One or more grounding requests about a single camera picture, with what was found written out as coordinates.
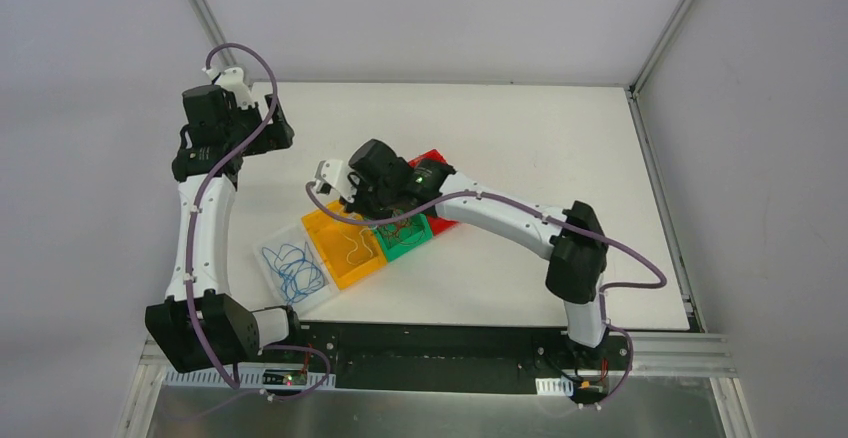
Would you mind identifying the white cable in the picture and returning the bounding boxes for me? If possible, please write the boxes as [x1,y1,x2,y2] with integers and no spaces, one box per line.
[337,203,378,267]

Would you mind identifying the blue cable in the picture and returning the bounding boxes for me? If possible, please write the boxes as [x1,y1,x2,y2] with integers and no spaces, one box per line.
[260,242,327,307]

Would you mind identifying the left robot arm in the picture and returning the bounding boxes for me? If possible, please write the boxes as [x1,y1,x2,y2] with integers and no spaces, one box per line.
[145,84,305,373]

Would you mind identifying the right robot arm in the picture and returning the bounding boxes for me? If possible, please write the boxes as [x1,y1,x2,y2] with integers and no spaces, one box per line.
[317,139,609,368]

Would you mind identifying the green plastic bin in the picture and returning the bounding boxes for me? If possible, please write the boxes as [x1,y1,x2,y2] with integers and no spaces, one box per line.
[373,214,433,262]

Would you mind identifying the yellow plastic bin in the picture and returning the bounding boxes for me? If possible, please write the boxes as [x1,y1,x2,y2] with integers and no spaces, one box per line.
[301,210,388,290]

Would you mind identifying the red plastic bin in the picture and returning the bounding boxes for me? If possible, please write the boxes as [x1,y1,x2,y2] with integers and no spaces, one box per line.
[408,149,458,236]

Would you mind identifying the clear plastic bin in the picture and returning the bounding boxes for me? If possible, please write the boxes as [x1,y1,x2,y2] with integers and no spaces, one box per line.
[253,224,340,315]

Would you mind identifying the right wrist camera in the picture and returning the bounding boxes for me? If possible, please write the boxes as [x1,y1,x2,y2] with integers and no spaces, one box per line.
[314,159,357,203]

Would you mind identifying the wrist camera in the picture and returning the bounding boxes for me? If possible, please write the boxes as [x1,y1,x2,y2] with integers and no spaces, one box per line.
[202,66,257,110]
[314,159,357,203]

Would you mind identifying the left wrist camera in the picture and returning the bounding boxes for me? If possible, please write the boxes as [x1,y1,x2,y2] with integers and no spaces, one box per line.
[202,66,257,110]

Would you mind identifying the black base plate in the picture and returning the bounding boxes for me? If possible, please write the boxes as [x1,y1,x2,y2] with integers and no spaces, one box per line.
[246,321,628,395]

